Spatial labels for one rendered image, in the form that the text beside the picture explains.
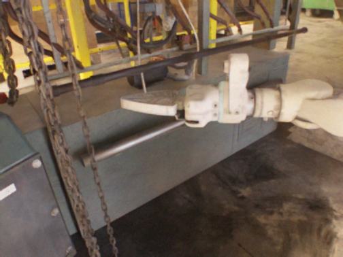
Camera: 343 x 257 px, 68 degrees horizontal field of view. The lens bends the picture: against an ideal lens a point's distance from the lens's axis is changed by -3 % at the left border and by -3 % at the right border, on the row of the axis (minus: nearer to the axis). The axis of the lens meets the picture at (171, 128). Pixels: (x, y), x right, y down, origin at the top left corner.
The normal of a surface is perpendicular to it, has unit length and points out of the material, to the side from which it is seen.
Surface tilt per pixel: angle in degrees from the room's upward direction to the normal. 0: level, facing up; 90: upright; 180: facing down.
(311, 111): 90
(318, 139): 65
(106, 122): 90
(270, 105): 74
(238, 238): 0
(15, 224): 90
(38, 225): 90
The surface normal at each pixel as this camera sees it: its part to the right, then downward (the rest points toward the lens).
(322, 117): -0.82, 0.36
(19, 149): 0.57, -0.44
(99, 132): 0.61, 0.38
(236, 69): -0.07, 0.48
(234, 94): -0.08, -0.01
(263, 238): -0.04, -0.87
